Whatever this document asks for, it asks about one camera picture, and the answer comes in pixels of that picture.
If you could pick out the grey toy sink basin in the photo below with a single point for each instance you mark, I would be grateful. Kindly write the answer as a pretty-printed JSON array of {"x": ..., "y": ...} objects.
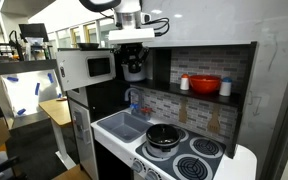
[{"x": 125, "y": 126}]

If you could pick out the dark pan on top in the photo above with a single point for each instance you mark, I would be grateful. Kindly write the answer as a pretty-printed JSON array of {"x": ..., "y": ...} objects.
[{"x": 87, "y": 46}]

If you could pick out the white shaker orange cap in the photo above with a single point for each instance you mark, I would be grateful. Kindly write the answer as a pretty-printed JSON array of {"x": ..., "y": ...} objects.
[{"x": 184, "y": 85}]

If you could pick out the wooden desk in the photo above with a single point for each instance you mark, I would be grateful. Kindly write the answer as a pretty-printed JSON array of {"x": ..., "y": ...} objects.
[{"x": 57, "y": 110}]

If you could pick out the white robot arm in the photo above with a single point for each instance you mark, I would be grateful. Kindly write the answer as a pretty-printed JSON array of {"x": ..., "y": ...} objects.
[{"x": 127, "y": 15}]

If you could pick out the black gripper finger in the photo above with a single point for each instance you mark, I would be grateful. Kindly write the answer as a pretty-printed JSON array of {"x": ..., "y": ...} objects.
[
  {"x": 125, "y": 60},
  {"x": 143, "y": 54}
]

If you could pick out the white microwave cabinet door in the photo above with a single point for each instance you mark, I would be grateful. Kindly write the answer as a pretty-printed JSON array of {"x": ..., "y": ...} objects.
[{"x": 82, "y": 68}]

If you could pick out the white fridge door lower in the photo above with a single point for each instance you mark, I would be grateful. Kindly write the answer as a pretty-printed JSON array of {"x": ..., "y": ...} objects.
[{"x": 84, "y": 138}]

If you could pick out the grey pot on stove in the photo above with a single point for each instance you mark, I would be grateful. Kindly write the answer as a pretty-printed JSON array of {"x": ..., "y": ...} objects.
[{"x": 162, "y": 140}]

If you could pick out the toy stove top burners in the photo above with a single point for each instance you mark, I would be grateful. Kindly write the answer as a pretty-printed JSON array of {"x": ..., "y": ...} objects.
[{"x": 198, "y": 158}]

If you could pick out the grey toy faucet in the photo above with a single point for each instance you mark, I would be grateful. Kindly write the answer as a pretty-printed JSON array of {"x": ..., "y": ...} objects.
[{"x": 137, "y": 108}]

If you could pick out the wooden toy spatula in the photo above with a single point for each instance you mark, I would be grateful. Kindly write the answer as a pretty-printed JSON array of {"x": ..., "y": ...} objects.
[{"x": 213, "y": 124}]

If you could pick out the orange plastic bowl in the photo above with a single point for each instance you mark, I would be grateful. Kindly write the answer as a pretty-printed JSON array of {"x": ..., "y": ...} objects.
[{"x": 204, "y": 84}]

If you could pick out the grey stove knob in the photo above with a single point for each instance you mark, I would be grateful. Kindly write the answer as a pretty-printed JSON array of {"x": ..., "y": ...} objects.
[
  {"x": 152, "y": 175},
  {"x": 137, "y": 166}
]

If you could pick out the white shaker blue cap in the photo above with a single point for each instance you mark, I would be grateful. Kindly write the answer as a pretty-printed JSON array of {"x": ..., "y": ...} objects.
[{"x": 225, "y": 88}]

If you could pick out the white wrist camera plate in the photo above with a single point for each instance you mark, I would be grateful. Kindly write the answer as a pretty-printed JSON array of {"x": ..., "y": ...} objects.
[{"x": 131, "y": 36}]

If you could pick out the white box blue tape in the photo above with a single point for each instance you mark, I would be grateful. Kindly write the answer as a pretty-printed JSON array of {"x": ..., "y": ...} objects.
[{"x": 21, "y": 94}]

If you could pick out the wooden toy spoon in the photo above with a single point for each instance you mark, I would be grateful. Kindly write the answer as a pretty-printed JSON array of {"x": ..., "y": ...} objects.
[{"x": 183, "y": 111}]

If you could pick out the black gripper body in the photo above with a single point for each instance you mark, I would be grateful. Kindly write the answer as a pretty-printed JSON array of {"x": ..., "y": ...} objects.
[{"x": 132, "y": 50}]

